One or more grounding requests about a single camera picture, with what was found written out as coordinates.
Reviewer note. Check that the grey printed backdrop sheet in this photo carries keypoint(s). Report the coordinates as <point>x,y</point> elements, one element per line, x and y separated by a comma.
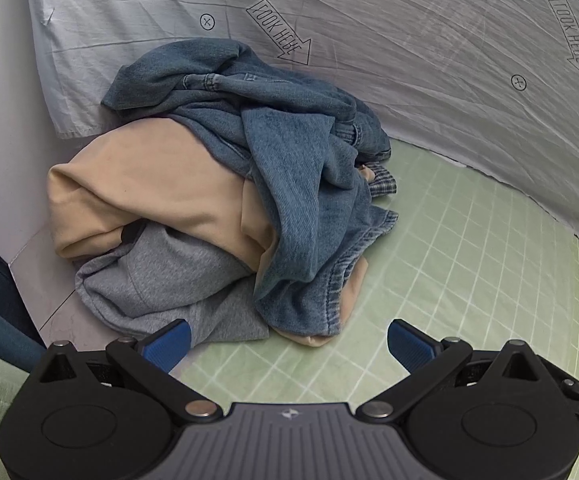
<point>490,83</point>

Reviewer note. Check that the grey sweatshirt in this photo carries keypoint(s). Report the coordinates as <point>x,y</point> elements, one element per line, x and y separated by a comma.
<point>159,275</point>

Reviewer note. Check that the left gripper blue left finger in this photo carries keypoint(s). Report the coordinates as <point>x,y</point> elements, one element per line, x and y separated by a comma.
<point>149,361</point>

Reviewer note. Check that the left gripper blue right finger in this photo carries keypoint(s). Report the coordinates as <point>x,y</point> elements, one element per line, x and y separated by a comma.
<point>430,363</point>

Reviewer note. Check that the green grid cutting mat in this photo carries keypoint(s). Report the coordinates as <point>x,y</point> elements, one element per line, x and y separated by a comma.
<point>469,257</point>

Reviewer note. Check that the beige sweatshirt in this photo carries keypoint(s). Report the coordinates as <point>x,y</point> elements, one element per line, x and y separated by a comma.
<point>154,170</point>

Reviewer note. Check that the blue plaid shirt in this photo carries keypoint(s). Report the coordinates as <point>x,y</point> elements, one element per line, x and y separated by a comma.
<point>381,182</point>

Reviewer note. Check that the blue denim jeans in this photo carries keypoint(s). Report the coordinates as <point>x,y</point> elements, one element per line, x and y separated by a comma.
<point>300,140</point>

